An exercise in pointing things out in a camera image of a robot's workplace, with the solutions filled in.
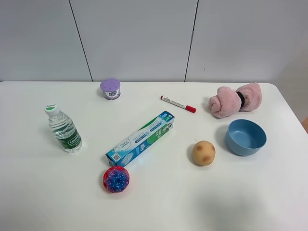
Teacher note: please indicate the blue toothpaste box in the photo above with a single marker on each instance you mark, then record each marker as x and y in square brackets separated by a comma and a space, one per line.
[135, 144]

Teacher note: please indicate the black hair band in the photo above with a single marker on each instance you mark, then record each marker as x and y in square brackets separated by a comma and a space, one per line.
[241, 98]

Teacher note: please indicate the clear water bottle green label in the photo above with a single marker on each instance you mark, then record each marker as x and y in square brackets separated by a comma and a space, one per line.
[63, 128]

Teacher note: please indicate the brown potato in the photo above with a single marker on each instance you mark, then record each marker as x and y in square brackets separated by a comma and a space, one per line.
[203, 153]

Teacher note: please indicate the rainbow spiky ball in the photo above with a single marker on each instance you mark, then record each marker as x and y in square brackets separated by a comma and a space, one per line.
[116, 179]

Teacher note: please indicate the purple air freshener jar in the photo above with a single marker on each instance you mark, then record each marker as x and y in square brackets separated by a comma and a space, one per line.
[111, 88]

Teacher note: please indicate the blue plastic bowl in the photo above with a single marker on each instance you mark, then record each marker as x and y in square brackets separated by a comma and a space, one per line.
[244, 137]

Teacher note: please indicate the red cap white marker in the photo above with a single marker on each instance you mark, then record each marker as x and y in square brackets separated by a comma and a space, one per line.
[186, 107]

